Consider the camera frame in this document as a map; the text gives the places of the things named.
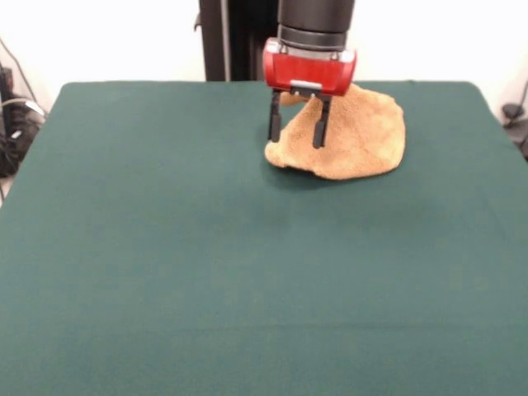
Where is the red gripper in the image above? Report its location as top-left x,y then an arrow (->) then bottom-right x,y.
262,37 -> 358,149

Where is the orange terry towel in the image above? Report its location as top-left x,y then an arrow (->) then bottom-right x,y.
263,82 -> 408,182

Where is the black power strip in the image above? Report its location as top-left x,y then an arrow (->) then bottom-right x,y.
501,102 -> 528,162

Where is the dark green table cloth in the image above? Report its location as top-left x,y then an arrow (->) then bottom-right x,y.
0,80 -> 528,396

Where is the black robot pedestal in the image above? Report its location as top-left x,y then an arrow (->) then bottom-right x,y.
192,0 -> 278,82

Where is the black cable bundle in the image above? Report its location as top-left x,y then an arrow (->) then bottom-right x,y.
0,36 -> 47,179

